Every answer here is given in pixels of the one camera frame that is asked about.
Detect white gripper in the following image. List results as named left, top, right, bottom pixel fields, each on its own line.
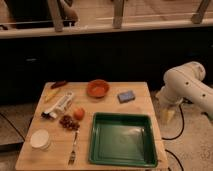
left=156, top=87, right=182, bottom=124

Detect blue sponge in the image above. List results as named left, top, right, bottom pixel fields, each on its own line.
left=117, top=91, right=135, bottom=103

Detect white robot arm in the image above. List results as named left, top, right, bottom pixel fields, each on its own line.
left=156, top=61, right=213, bottom=124

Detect green plastic tray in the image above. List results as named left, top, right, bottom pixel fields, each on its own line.
left=88, top=112, right=158, bottom=168

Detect orange bowl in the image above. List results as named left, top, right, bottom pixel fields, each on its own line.
left=86, top=79, right=109, bottom=98

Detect orange fruit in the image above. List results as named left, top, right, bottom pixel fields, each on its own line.
left=73, top=108, right=85, bottom=121

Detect wooden railing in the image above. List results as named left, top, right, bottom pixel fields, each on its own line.
left=0, top=0, right=213, bottom=39

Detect bunch of dark grapes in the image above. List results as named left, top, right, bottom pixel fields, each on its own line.
left=59, top=115, right=80, bottom=130

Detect silver fork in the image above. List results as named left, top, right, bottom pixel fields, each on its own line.
left=68, top=131, right=79, bottom=165

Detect wooden table board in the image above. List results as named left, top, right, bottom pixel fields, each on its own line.
left=15, top=82, right=168, bottom=171

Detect dark red sausage toy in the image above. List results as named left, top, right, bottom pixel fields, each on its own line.
left=51, top=81, right=67, bottom=89

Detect yellow corn toy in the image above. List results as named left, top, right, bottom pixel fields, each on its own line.
left=44, top=89, right=60, bottom=102

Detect white round container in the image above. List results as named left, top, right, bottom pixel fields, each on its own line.
left=30, top=129, right=50, bottom=149

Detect black cable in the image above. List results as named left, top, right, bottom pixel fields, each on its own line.
left=161, top=103, right=186, bottom=171

